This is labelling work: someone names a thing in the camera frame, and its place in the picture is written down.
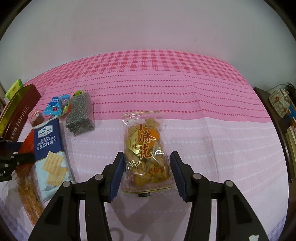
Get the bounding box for red clear snack pack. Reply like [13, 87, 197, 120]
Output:
[16, 129, 44, 225]

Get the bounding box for blue soda cracker pack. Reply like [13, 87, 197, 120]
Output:
[34, 118, 74, 202]

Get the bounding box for pink white candy packet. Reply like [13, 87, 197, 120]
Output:
[28, 108, 44, 127]

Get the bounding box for light blue candy packet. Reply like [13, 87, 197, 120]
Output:
[43, 94, 70, 116]

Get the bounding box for green yellow candy packet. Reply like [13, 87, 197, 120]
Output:
[62, 90, 84, 115]

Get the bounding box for dark sesame bar pack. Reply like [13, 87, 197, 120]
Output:
[66, 92, 95, 136]

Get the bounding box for clear fried twist bag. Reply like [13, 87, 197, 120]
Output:
[121, 111, 176, 196]

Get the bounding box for red gold toffee tin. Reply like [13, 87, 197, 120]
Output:
[1, 84, 41, 142]

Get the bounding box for green tissue box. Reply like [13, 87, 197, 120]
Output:
[4, 79, 23, 100]

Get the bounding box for pink checked tablecloth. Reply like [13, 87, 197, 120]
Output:
[30, 50, 289, 240]

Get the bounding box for stacked books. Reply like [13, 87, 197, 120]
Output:
[285, 126, 295, 181]

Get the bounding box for dark wooden side cabinet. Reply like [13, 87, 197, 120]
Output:
[254, 87, 295, 183]

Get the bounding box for floral ceramic jar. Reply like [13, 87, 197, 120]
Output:
[268, 88, 290, 118]

